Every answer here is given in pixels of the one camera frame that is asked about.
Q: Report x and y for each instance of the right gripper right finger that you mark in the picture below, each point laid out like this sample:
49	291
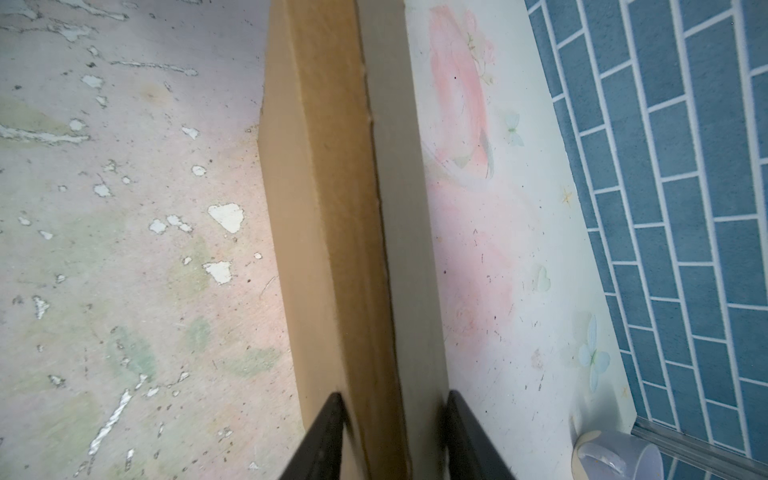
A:
471	454

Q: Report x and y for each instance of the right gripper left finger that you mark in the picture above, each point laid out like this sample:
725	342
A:
319	455

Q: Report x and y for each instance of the brown cardboard paper box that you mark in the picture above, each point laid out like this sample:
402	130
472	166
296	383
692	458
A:
343	171

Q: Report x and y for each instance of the lavender ceramic cup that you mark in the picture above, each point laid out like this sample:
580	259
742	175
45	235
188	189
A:
612	455

